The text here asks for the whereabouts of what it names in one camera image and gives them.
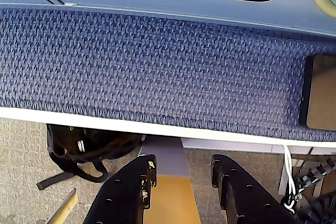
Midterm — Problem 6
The black backpack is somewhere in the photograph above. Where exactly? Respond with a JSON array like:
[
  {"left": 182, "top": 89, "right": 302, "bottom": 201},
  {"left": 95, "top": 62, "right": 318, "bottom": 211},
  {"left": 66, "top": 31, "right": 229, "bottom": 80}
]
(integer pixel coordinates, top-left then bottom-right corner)
[{"left": 36, "top": 123, "right": 144, "bottom": 190}]

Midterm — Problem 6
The white cable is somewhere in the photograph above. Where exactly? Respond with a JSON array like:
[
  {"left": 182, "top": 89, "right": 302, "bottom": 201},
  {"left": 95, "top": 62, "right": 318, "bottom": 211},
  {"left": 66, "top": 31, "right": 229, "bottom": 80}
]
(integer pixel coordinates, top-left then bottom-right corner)
[{"left": 282, "top": 144, "right": 299, "bottom": 213}]

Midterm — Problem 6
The black cable tangle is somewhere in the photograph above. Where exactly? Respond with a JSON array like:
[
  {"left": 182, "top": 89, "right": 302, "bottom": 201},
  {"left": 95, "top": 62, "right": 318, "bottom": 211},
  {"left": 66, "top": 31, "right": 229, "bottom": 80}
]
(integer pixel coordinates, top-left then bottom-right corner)
[{"left": 293, "top": 147, "right": 336, "bottom": 224}]

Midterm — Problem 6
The black flat panel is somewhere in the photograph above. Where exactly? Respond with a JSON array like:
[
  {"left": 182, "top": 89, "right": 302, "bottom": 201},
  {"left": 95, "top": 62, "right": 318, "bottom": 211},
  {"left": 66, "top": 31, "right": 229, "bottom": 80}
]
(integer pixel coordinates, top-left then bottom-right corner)
[{"left": 298, "top": 54, "right": 336, "bottom": 131}]

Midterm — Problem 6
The gray desk leg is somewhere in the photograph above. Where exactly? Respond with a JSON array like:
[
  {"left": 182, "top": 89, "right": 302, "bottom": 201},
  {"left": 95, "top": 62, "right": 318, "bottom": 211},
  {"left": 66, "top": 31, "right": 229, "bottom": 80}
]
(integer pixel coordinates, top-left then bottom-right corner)
[{"left": 139, "top": 136, "right": 191, "bottom": 178}]

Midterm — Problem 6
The wooden strip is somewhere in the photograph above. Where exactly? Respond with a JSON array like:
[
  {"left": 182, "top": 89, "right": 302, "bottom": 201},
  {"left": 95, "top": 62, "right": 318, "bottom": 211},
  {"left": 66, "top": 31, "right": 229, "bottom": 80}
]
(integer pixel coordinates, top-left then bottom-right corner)
[{"left": 48, "top": 187, "right": 79, "bottom": 224}]

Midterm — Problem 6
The yellow wooden board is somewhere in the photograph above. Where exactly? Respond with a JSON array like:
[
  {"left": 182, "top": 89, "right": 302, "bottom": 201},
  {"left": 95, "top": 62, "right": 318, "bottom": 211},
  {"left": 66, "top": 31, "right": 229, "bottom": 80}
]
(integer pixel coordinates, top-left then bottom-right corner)
[{"left": 149, "top": 175, "right": 202, "bottom": 224}]

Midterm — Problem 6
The blue woven floor mat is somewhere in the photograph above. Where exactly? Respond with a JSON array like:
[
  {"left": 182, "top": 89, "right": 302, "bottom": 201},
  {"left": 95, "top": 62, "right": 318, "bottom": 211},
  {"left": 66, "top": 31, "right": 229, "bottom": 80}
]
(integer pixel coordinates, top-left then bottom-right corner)
[{"left": 0, "top": 6, "right": 336, "bottom": 142}]

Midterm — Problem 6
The blue toy kitchen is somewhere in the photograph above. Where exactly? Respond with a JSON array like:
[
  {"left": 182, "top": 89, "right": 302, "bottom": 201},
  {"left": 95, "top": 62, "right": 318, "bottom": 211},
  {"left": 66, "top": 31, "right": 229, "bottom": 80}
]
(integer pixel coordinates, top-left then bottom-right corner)
[{"left": 0, "top": 0, "right": 336, "bottom": 38}]

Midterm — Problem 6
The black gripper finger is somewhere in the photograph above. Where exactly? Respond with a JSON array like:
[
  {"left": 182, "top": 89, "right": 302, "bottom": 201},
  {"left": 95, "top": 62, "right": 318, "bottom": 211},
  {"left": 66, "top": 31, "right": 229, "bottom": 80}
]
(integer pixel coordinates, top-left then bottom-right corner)
[
  {"left": 211, "top": 154, "right": 300, "bottom": 224},
  {"left": 83, "top": 154, "right": 158, "bottom": 224}
]

